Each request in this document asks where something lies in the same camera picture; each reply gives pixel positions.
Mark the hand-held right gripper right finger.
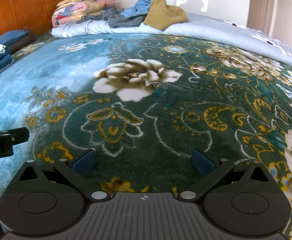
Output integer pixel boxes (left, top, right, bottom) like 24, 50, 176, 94
177, 149, 278, 202

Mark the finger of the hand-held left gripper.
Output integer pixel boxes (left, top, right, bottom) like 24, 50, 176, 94
0, 127, 30, 146

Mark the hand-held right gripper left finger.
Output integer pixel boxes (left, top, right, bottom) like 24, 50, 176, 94
12, 149, 111, 202

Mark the light blue sweater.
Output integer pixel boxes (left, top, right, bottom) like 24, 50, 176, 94
120, 0, 154, 18

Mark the floral green blue blanket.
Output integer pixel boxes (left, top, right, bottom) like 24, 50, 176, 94
0, 29, 292, 240

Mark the wooden headboard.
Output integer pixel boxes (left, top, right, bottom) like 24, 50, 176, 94
0, 0, 86, 48

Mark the colourful folded quilt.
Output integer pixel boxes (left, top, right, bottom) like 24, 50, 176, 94
51, 0, 117, 29

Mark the light blue flower-print quilt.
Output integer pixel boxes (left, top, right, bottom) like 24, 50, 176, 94
51, 12, 292, 74

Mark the grey garment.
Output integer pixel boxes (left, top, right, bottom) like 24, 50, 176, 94
77, 7, 146, 28

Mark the mustard knitted sweater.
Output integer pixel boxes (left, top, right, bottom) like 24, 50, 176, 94
143, 0, 189, 30

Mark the pale pink door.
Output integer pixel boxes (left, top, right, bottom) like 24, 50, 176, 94
246, 0, 292, 45

